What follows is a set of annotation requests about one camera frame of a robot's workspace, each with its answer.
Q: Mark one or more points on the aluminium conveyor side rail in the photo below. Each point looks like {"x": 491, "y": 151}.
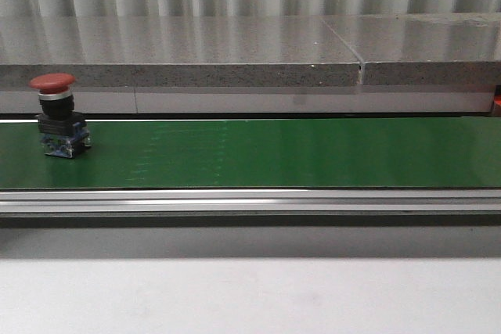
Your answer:
{"x": 253, "y": 202}

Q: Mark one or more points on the red mushroom push button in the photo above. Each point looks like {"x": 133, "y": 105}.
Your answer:
{"x": 64, "y": 132}

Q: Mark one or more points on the green conveyor belt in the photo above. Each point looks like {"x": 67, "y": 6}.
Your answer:
{"x": 412, "y": 152}

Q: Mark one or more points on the grey stone slab right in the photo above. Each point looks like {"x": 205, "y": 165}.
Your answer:
{"x": 424, "y": 49}

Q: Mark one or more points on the grey stone slab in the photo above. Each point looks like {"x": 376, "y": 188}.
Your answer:
{"x": 174, "y": 51}
{"x": 424, "y": 49}

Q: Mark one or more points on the orange red object at edge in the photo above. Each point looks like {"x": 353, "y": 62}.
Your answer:
{"x": 496, "y": 104}

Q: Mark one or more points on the grey stone slab left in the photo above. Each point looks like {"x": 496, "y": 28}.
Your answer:
{"x": 174, "y": 51}

